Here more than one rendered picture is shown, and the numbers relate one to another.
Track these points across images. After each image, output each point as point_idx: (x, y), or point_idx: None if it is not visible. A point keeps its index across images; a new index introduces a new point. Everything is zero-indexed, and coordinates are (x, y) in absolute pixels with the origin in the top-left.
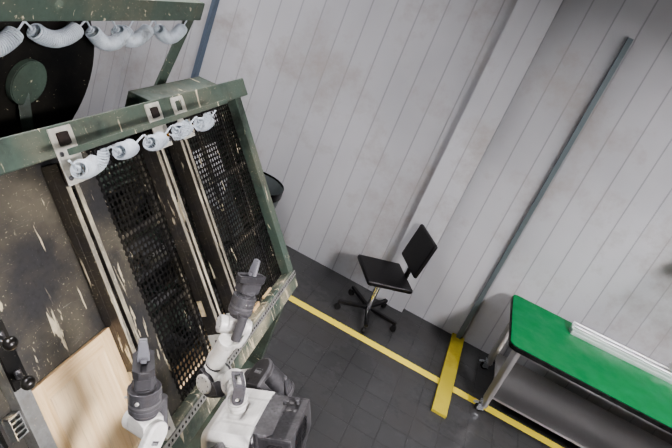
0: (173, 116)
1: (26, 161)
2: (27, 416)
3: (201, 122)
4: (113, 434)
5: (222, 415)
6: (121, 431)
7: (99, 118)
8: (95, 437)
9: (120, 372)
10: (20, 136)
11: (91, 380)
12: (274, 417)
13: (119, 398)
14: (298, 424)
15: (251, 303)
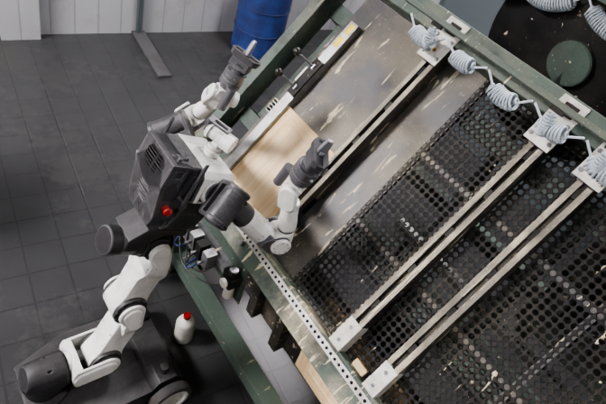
0: (527, 78)
1: (417, 15)
2: (275, 105)
3: (592, 157)
4: (267, 188)
5: None
6: (269, 197)
7: (500, 51)
8: (266, 171)
9: None
10: (434, 4)
11: (300, 154)
12: (179, 148)
13: None
14: (159, 143)
15: (296, 163)
